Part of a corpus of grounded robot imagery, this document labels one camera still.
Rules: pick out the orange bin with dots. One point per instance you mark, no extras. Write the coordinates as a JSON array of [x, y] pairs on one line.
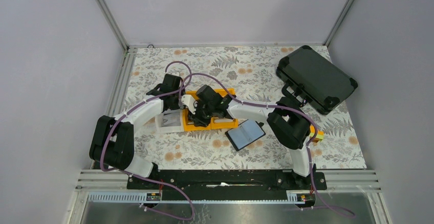
[[188, 125], [223, 123]]

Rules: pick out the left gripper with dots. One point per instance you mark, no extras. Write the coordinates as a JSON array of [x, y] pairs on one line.
[[175, 107]]

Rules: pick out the black leather card holder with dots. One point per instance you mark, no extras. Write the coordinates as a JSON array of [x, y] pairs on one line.
[[245, 134]]

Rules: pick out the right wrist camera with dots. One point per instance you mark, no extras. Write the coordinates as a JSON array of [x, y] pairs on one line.
[[190, 102]]

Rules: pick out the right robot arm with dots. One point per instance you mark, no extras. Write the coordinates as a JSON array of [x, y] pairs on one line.
[[289, 124]]

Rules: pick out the white plastic bin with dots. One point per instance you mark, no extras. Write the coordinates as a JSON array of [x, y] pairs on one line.
[[174, 129]]

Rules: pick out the small orange object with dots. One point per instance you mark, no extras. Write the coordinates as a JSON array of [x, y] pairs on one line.
[[319, 135]]

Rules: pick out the white slotted cable duct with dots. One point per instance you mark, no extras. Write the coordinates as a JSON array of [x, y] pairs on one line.
[[218, 196]]

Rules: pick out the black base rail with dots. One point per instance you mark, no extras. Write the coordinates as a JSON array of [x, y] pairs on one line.
[[184, 181]]

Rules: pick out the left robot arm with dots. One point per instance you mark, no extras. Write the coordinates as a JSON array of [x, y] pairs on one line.
[[113, 142]]

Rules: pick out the black hard case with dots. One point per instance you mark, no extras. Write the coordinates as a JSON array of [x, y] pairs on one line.
[[310, 78]]

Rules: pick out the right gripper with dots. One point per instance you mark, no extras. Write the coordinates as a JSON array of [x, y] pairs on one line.
[[195, 118]]

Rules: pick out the floral table mat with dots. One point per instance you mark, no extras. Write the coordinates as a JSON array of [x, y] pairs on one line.
[[250, 71]]

